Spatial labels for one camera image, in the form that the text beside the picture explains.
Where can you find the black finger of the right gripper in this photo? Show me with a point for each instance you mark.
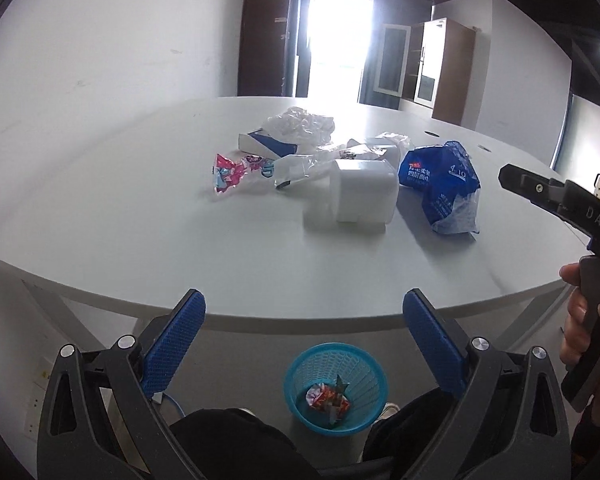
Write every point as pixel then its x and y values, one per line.
pixel 544 193

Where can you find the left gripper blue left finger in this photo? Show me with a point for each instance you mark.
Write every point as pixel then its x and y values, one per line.
pixel 167 339

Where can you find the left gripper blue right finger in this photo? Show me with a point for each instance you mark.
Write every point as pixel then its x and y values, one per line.
pixel 442 343

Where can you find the blue plastic package bag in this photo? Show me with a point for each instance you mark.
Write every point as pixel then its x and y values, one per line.
pixel 449 185

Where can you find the red snack wrapper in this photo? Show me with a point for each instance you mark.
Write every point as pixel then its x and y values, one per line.
pixel 315 397

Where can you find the clear plastic wrap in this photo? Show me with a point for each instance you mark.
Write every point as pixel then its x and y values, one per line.
pixel 389 146

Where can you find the pink printed wrapper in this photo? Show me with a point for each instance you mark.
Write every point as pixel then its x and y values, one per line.
pixel 229 172

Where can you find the clear printed plastic bag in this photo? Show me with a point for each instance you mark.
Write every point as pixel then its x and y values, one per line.
pixel 296 168

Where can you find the white blue HP box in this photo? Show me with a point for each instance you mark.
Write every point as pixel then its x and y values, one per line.
pixel 260 144

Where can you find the white plastic bag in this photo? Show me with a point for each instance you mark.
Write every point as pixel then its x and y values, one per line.
pixel 297 126

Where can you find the blue mesh trash basket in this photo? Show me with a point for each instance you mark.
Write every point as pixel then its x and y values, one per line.
pixel 367 390

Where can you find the person's right hand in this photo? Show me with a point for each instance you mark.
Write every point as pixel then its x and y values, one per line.
pixel 576 336

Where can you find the white shoe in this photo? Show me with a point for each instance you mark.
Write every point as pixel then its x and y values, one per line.
pixel 389 410

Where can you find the brown cabinet with glass door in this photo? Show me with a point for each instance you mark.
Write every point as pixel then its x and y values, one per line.
pixel 438 68

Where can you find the dark brown door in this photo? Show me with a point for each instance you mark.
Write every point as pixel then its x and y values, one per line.
pixel 264 62

